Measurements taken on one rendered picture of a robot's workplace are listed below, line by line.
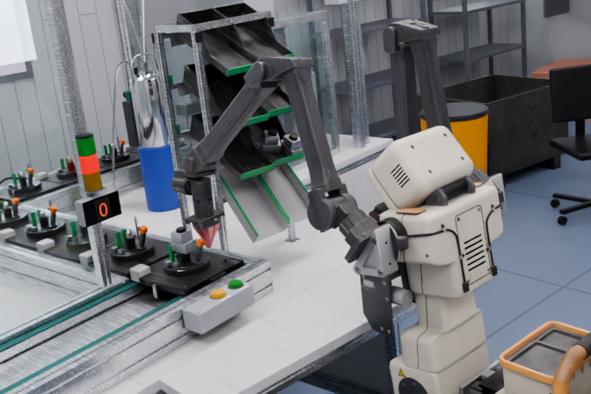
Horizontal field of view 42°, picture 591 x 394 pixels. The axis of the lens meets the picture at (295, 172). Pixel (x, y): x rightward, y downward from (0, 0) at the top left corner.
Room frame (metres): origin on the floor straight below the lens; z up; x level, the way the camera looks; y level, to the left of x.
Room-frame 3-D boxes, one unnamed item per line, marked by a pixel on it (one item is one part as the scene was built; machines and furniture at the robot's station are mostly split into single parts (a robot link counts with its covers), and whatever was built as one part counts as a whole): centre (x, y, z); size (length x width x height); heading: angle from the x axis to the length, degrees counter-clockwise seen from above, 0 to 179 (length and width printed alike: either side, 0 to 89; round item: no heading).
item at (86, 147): (2.09, 0.57, 1.39); 0.05 x 0.05 x 0.05
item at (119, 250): (2.32, 0.54, 1.01); 0.24 x 0.24 x 0.13; 49
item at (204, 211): (2.08, 0.27, 1.17); 0.10 x 0.07 x 0.07; 140
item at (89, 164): (2.09, 0.57, 1.34); 0.05 x 0.05 x 0.05
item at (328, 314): (2.12, 0.14, 0.84); 0.90 x 0.70 x 0.03; 130
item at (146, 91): (3.13, 0.56, 1.32); 0.14 x 0.14 x 0.38
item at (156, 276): (2.15, 0.35, 0.96); 0.24 x 0.24 x 0.02; 49
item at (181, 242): (2.16, 0.36, 1.06); 0.08 x 0.04 x 0.07; 49
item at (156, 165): (3.13, 0.56, 1.00); 0.16 x 0.16 x 0.27
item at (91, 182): (2.09, 0.57, 1.29); 0.05 x 0.05 x 0.05
